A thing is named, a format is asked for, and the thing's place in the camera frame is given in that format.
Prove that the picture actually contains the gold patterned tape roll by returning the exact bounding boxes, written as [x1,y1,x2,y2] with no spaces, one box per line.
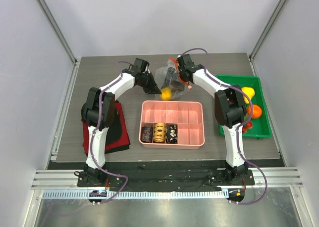
[153,123,166,144]

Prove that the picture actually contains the pink divided organizer tray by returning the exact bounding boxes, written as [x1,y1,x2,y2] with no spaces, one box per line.
[139,100,205,150]

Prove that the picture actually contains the yellow fake lemon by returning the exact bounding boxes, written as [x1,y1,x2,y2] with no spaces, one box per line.
[241,87,255,104]

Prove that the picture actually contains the clear zip bag orange seal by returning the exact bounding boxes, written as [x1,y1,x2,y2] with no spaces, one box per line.
[155,57,192,101]

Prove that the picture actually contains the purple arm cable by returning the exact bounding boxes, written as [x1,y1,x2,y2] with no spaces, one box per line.
[177,47,269,206]
[89,60,135,204]

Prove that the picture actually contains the dark patterned tape roll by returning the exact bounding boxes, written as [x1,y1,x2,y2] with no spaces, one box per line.
[141,126,153,143]

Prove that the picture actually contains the black white patterned tape roll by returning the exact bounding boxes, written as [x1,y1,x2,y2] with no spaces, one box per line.
[165,124,178,144]

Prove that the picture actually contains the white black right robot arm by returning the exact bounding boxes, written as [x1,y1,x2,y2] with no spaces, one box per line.
[169,54,248,185]

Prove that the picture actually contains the yellow orange fake fruit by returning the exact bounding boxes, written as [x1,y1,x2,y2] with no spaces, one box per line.
[160,88,172,101]

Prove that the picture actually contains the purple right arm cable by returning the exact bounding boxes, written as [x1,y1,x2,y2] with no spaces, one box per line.
[177,47,269,206]

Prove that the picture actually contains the orange fake orange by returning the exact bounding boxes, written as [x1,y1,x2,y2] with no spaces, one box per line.
[247,104,263,119]

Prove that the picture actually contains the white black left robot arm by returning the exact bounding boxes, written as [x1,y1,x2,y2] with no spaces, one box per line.
[81,58,161,187]

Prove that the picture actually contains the green plastic bin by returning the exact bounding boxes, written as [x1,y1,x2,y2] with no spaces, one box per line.
[217,74,272,139]

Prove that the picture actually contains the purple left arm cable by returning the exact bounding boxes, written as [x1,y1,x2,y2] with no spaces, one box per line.
[89,60,135,204]

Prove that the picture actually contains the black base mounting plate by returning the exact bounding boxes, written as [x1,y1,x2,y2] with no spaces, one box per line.
[74,169,255,189]

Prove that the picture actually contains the red cloth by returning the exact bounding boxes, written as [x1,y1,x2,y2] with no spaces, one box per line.
[81,100,131,156]

